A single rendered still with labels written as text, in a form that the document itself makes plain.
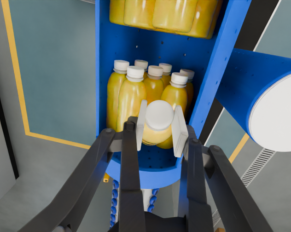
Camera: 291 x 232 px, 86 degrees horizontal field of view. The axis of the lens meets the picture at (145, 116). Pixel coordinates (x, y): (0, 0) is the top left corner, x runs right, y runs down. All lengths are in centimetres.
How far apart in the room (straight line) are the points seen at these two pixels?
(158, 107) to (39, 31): 167
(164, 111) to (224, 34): 15
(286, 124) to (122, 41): 55
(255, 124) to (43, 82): 181
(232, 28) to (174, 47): 24
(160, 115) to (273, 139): 50
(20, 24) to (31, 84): 54
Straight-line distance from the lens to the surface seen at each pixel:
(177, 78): 37
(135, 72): 35
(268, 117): 60
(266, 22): 152
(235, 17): 30
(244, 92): 61
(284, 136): 66
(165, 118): 21
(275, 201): 303
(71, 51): 168
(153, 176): 37
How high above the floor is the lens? 148
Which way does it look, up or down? 62 degrees down
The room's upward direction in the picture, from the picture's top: 170 degrees counter-clockwise
